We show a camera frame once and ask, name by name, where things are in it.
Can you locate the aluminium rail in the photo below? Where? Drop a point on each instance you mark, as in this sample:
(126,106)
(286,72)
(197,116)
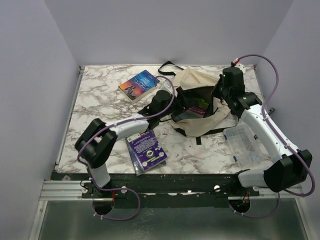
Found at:
(63,190)

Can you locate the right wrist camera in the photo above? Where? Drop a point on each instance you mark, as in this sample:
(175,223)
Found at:
(236,63)

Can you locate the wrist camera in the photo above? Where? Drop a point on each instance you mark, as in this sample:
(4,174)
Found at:
(236,63)
(166,86)

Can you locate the clear plastic organizer box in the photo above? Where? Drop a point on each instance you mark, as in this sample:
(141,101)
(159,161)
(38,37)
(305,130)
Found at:
(245,149)

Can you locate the purple Treehouse book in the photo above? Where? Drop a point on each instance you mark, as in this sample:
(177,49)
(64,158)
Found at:
(199,110)

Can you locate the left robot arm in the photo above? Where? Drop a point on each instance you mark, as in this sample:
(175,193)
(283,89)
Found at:
(95,144)

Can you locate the dark purple book underneath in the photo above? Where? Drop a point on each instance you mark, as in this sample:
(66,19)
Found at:
(145,152)

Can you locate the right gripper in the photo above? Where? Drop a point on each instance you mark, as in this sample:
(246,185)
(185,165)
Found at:
(215,91)

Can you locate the blue Jane Eyre book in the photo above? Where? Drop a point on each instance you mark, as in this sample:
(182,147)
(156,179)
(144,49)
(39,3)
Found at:
(139,86)

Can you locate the grey metal bracket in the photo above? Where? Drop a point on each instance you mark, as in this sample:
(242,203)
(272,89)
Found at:
(271,110)

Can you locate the black metal base plate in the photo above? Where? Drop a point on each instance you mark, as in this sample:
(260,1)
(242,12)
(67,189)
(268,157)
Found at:
(126,191)

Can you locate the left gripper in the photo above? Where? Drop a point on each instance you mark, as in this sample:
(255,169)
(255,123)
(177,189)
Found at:
(183,104)

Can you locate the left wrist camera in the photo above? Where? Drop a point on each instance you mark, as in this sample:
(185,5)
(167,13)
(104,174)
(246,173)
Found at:
(166,86)

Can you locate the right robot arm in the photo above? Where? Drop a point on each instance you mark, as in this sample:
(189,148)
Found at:
(291,165)

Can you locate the cream canvas backpack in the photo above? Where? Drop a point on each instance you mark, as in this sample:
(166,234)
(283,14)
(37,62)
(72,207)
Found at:
(200,85)

